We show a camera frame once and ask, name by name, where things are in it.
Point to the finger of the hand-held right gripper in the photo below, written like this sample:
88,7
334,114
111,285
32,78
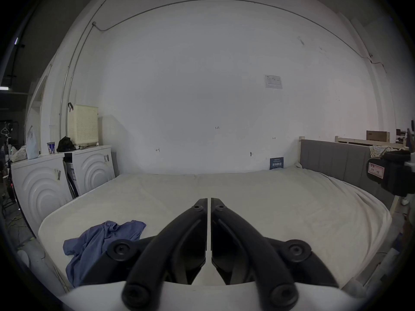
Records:
394,173

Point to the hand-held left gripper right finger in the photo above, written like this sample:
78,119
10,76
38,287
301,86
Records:
236,238

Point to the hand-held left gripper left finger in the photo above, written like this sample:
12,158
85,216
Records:
181,238

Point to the bed with beige sheet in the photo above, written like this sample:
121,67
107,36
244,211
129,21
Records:
259,199

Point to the grey padded headboard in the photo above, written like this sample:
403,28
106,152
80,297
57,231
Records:
334,160

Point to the blue shirt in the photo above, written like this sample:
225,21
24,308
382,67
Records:
97,238

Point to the blue card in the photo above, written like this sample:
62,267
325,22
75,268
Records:
276,163

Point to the white washing machine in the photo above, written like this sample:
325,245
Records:
39,186
92,167

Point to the white paper notice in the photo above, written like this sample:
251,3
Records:
273,81

